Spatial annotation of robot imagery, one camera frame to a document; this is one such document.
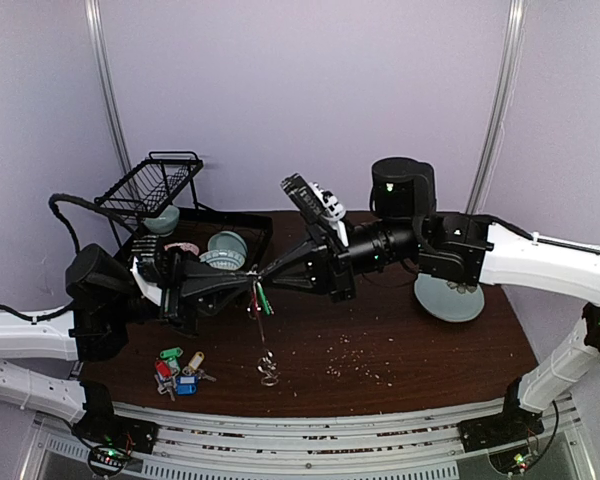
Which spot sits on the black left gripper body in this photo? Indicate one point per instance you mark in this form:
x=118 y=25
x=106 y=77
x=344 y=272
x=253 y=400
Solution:
x=174 y=310

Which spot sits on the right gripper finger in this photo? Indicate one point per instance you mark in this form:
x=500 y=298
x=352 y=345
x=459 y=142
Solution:
x=307 y=259
x=304 y=285

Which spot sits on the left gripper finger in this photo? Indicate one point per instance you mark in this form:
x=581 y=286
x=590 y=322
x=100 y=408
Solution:
x=201 y=275
x=209 y=296

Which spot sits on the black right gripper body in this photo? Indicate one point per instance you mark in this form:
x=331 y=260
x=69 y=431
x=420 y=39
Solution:
x=334 y=271

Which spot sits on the green key tag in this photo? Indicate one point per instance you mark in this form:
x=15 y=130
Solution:
x=171 y=353
x=266 y=305

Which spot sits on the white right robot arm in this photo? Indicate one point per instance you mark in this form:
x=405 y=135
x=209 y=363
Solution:
x=462 y=249

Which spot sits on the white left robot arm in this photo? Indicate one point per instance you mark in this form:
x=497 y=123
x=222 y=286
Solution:
x=93 y=327

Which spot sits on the silver keys bunch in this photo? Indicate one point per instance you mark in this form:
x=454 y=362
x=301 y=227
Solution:
x=169 y=387

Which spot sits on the red patterned bowl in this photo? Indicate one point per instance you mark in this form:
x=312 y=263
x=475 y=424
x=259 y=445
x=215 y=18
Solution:
x=184 y=246

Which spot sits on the yellow blue patterned bowl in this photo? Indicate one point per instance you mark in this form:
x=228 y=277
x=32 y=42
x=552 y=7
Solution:
x=223 y=259

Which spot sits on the light blue bowl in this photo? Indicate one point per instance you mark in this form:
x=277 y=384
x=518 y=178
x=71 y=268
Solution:
x=228 y=240

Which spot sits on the celadon green bowl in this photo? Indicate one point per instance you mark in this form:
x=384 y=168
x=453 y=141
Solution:
x=165 y=223

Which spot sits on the blue key tag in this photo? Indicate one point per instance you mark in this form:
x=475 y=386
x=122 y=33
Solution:
x=186 y=385

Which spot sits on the light blue flower plate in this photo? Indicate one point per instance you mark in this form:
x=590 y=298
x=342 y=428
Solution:
x=447 y=301

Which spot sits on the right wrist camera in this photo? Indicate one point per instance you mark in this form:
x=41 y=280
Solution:
x=318 y=206

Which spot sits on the black wire dish rack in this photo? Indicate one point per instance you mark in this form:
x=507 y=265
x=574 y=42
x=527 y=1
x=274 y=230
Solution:
x=166 y=178

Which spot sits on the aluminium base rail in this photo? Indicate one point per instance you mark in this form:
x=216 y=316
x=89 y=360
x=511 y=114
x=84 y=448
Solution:
x=415 y=445

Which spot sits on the left aluminium wall post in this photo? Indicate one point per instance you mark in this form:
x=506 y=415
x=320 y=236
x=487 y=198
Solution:
x=98 y=42

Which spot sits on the aluminium wall post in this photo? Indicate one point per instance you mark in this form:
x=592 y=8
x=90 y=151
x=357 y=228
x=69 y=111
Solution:
x=98 y=42
x=504 y=92

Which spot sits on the right aluminium wall post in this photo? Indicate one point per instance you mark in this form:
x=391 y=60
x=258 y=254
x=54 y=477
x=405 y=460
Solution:
x=504 y=92

